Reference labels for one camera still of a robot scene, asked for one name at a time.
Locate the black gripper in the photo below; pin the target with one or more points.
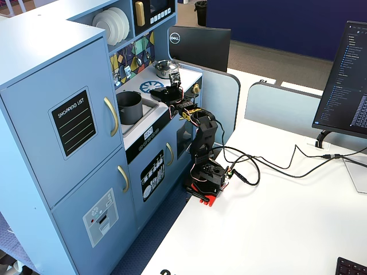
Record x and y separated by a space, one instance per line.
164 93

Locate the white toy plate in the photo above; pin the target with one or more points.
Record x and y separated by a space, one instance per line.
114 21
124 21
100 24

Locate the gray water dispenser decal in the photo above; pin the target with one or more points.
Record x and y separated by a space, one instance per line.
100 217

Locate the black toy microwave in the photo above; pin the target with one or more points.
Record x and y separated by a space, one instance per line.
160 13

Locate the monitor showing code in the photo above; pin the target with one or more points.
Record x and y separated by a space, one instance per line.
344 86

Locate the blue toy kitchen cabinet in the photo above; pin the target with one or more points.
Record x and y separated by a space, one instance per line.
43 43

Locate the steel pot glass lid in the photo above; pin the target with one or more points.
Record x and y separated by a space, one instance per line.
164 64

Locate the black dishwasher decal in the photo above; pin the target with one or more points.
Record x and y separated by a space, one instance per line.
152 177

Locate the short blue freezer door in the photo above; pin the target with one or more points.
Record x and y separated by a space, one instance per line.
74 217

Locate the gray pot lid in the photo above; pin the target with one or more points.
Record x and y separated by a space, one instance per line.
156 94

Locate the colourful tile backsplash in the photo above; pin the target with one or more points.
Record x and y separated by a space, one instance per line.
137 47

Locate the black trash bin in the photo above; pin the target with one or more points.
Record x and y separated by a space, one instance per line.
201 13

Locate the red robot base plate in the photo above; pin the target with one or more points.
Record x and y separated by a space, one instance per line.
210 200

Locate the steel slotted spoon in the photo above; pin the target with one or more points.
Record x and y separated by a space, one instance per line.
116 80

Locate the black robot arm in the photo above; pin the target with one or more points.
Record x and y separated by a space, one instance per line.
205 134

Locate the steel slotted spatula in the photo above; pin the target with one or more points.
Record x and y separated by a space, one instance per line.
127 71

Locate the black shopping list board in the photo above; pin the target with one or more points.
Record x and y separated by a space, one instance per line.
73 123

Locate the gold stove knob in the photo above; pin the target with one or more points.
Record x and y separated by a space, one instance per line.
196 88

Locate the black keyboard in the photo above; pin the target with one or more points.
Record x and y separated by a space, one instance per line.
352 267

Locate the stainless steel pot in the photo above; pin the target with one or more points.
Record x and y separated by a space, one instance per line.
164 73

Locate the blue oven door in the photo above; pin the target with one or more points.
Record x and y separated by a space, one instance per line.
183 137

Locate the blue dishwasher door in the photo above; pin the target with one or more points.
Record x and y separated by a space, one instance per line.
137 189

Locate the gray toy sink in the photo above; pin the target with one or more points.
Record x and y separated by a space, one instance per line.
149 108

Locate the dark blue office partition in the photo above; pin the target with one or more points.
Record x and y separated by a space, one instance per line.
286 25

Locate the tall blue fridge door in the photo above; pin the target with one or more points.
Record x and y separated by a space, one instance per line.
34 120

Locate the light desk divider panel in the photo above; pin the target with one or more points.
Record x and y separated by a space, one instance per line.
218 94
275 106

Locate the black table clamp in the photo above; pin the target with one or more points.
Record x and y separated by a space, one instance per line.
198 196

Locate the gray toy pot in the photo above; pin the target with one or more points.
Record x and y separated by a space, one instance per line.
130 113

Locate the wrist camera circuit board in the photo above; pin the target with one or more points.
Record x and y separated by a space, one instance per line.
175 77

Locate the black Dell monitor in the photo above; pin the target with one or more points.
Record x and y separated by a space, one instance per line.
200 47

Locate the steel ladle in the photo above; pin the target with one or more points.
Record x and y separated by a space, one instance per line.
139 60

